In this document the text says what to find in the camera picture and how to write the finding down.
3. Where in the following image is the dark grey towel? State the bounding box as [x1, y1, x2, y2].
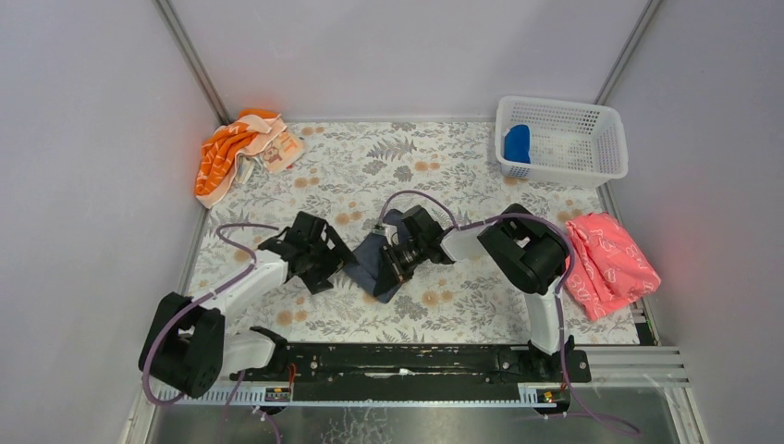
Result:
[344, 226, 401, 303]

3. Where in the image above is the blue towel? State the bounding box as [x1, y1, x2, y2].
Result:
[502, 124, 532, 164]

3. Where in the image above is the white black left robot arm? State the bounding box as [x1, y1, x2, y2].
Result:
[139, 212, 356, 406]

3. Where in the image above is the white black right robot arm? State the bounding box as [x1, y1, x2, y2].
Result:
[372, 204, 570, 357]

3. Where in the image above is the floral tablecloth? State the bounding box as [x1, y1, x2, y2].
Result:
[178, 120, 642, 346]

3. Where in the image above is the orange white towel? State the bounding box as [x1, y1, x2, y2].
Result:
[194, 108, 304, 209]

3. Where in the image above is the white plastic basket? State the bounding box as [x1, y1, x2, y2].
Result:
[495, 96, 629, 188]

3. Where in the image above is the pink patterned towel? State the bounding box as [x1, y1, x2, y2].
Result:
[566, 213, 662, 321]

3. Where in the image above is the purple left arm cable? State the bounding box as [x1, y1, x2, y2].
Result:
[141, 223, 286, 444]

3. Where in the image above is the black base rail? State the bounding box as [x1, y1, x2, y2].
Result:
[245, 341, 592, 402]

